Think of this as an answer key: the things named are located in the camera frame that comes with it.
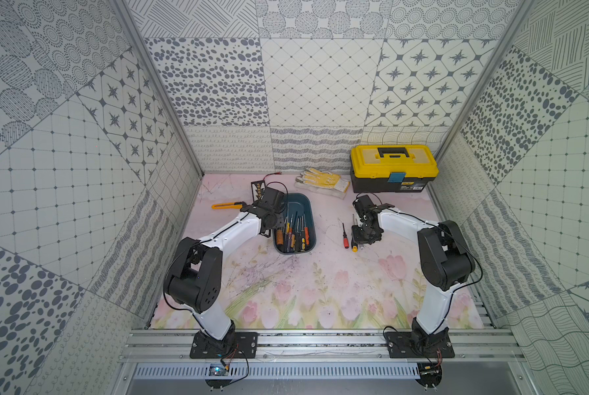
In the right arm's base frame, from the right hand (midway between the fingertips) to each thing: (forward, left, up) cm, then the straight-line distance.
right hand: (362, 242), depth 96 cm
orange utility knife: (+16, +58, +2) cm, 61 cm away
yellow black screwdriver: (-2, +4, 0) cm, 4 cm away
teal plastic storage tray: (+14, +26, +7) cm, 30 cm away
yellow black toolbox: (+26, -13, +16) cm, 34 cm away
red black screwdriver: (+1, +6, -1) cm, 7 cm away
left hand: (+6, +35, +11) cm, 37 cm away
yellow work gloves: (+33, +14, +1) cm, 36 cm away
